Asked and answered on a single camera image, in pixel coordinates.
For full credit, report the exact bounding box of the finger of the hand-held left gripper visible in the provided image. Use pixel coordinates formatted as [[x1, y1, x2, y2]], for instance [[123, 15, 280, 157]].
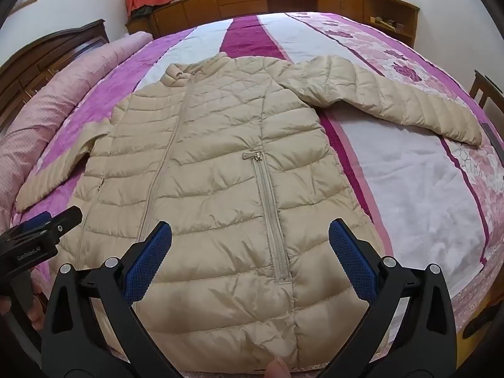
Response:
[[38, 206, 83, 242]]

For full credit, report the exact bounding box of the dark wooden headboard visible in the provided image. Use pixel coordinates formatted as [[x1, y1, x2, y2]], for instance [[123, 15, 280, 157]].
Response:
[[0, 19, 110, 130]]

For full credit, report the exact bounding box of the pink rolled quilt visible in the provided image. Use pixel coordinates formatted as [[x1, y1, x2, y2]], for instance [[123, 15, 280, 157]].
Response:
[[0, 31, 154, 241]]

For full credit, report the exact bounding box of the pink floral bedspread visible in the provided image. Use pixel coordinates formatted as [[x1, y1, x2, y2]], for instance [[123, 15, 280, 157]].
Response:
[[0, 11, 504, 378]]

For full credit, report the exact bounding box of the beige puffer jacket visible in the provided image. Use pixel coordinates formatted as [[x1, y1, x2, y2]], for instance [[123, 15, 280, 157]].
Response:
[[16, 52, 483, 375]]

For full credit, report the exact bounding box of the person's right hand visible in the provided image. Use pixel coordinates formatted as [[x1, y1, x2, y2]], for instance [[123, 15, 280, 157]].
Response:
[[265, 356, 292, 378]]

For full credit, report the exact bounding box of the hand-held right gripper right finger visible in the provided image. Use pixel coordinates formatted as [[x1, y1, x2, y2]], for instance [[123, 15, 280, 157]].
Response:
[[315, 218, 461, 378]]

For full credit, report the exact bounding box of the wooden chair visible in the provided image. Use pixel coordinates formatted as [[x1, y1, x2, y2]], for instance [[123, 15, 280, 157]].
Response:
[[468, 70, 504, 154]]

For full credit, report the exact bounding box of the small clutter on cabinet shelf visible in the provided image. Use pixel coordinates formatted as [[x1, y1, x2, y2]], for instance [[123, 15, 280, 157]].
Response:
[[370, 16, 406, 31]]

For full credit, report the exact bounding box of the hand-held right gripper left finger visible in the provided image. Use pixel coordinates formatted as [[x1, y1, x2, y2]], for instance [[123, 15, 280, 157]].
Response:
[[41, 220, 174, 378]]

